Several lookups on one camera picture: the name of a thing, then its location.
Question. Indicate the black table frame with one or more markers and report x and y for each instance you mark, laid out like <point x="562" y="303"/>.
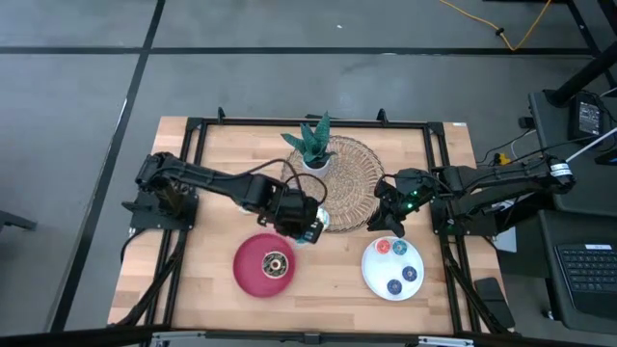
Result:
<point x="308" y="122"/>

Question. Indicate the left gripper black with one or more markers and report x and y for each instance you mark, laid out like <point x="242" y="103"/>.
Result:
<point x="289" y="212"/>

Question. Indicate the red frosted donut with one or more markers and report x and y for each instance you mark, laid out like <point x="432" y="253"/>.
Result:
<point x="378" y="246"/>

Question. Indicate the black desk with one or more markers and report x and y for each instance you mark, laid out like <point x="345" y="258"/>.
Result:
<point x="598" y="197"/>

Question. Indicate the black stand pole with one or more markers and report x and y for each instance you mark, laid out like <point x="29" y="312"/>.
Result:
<point x="583" y="77"/>

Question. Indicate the teal frosted donut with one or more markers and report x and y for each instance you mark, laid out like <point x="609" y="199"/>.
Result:
<point x="395" y="247"/>

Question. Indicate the white frosted blue drizzle donut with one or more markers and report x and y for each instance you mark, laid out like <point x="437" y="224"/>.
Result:
<point x="325" y="217"/>

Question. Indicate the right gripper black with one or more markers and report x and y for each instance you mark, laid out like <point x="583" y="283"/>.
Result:
<point x="407" y="193"/>

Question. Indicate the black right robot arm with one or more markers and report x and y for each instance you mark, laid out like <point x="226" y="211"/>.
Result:
<point x="501" y="178"/>

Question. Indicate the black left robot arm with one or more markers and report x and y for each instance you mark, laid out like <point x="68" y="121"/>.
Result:
<point x="217" y="178"/>

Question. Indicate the white plate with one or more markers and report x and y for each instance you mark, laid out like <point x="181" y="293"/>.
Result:
<point x="376" y="277"/>

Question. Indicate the black chair leg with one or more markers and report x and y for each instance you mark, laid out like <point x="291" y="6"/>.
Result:
<point x="17" y="221"/>

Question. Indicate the white paper sheet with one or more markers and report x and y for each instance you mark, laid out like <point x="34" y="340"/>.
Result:
<point x="505" y="241"/>

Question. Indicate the black keyboard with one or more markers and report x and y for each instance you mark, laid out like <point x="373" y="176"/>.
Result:
<point x="593" y="274"/>

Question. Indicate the black phone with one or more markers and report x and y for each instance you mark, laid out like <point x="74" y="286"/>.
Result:
<point x="494" y="301"/>

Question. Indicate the snake plant in white pot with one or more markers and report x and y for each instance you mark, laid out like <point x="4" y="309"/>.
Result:
<point x="315" y="166"/>

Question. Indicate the black front crossbar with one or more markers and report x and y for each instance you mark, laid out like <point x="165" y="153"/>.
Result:
<point x="241" y="336"/>

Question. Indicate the pink plate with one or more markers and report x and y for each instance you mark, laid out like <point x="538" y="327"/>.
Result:
<point x="250" y="279"/>

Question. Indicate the chocolate frosted sprinkle donut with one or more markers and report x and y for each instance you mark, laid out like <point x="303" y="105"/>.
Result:
<point x="266" y="265"/>

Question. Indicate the round woven placemat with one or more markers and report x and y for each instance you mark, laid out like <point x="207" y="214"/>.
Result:
<point x="356" y="183"/>

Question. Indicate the blue frosted sprinkle donut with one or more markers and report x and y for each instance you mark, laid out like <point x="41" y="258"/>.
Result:
<point x="390" y="286"/>
<point x="405" y="274"/>

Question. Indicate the black power supply box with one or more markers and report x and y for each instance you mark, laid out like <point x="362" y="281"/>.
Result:
<point x="589" y="118"/>

